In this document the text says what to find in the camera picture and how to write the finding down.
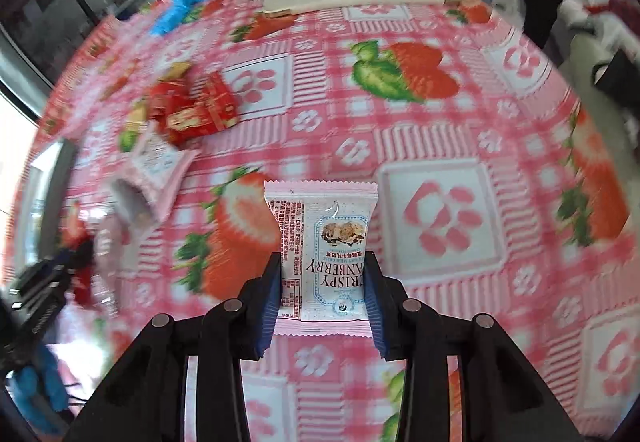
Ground person's left hand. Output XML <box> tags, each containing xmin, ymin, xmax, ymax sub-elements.
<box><xmin>7</xmin><ymin>344</ymin><xmax>68</xmax><ymax>423</ymax></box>

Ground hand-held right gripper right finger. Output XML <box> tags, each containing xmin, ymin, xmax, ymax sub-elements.
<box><xmin>364</xmin><ymin>249</ymin><xmax>583</xmax><ymax>442</ymax></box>

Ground pink white snack packet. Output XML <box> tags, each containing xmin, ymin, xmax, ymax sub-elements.
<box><xmin>263</xmin><ymin>179</ymin><xmax>377</xmax><ymax>339</ymax></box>
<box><xmin>109</xmin><ymin>163</ymin><xmax>186</xmax><ymax>225</ymax></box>
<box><xmin>92</xmin><ymin>214</ymin><xmax>123</xmax><ymax>320</ymax></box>
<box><xmin>129</xmin><ymin>119</ymin><xmax>201</xmax><ymax>193</ymax></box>

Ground pink strawberry tablecloth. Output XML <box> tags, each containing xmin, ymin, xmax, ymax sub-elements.
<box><xmin>30</xmin><ymin>0</ymin><xmax>640</xmax><ymax>442</ymax></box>

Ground red snack packet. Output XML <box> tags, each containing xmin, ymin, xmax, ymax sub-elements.
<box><xmin>162</xmin><ymin>104</ymin><xmax>213</xmax><ymax>147</ymax></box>
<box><xmin>200</xmin><ymin>72</ymin><xmax>240</xmax><ymax>133</ymax></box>
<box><xmin>147</xmin><ymin>79</ymin><xmax>190</xmax><ymax>117</ymax></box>

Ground blue disposable gloves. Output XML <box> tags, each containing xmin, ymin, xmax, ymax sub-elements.
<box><xmin>151</xmin><ymin>0</ymin><xmax>216</xmax><ymax>36</ymax></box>

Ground black bag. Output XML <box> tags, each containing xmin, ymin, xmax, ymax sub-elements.
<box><xmin>592</xmin><ymin>49</ymin><xmax>640</xmax><ymax>95</ymax></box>

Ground yellow snack packet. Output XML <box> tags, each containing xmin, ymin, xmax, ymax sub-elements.
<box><xmin>160</xmin><ymin>62</ymin><xmax>194</xmax><ymax>82</ymax></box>

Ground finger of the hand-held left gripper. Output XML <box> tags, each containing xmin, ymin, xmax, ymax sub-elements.
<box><xmin>52</xmin><ymin>238</ymin><xmax>97</xmax><ymax>285</ymax></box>

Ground grey tray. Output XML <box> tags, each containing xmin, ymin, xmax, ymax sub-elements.
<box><xmin>20</xmin><ymin>138</ymin><xmax>78</xmax><ymax>267</ymax></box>

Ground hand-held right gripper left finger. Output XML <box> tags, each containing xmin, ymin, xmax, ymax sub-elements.
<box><xmin>62</xmin><ymin>252</ymin><xmax>286</xmax><ymax>442</ymax></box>

